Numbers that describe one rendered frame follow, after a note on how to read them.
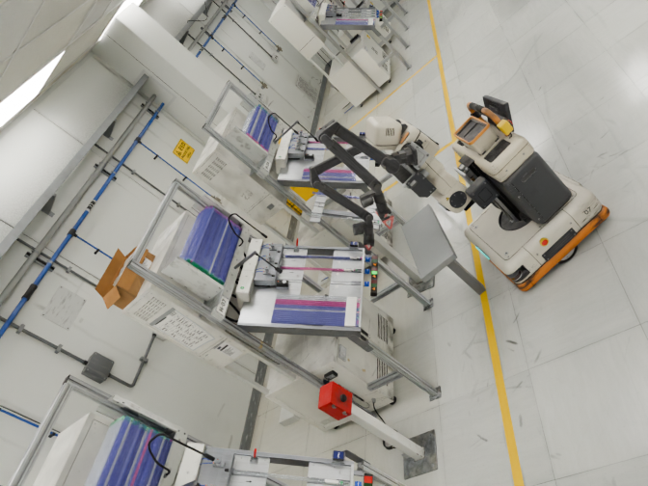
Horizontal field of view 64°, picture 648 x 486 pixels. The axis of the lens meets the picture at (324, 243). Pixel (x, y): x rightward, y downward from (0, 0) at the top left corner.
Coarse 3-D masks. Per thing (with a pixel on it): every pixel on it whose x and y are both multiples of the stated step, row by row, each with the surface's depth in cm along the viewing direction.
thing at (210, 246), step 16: (208, 208) 323; (208, 224) 315; (224, 224) 325; (192, 240) 302; (208, 240) 308; (224, 240) 317; (192, 256) 291; (208, 256) 301; (224, 256) 310; (208, 272) 295; (224, 272) 303
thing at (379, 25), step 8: (328, 0) 792; (336, 0) 783; (352, 0) 851; (368, 0) 838; (384, 0) 776; (392, 0) 844; (376, 8) 848; (384, 8) 853; (400, 8) 851; (352, 16) 796; (360, 16) 805; (384, 16) 856; (392, 16) 790; (376, 24) 804; (384, 24) 800; (352, 32) 815; (360, 32) 814; (368, 32) 813; (384, 32) 811; (344, 40) 825; (376, 40) 821
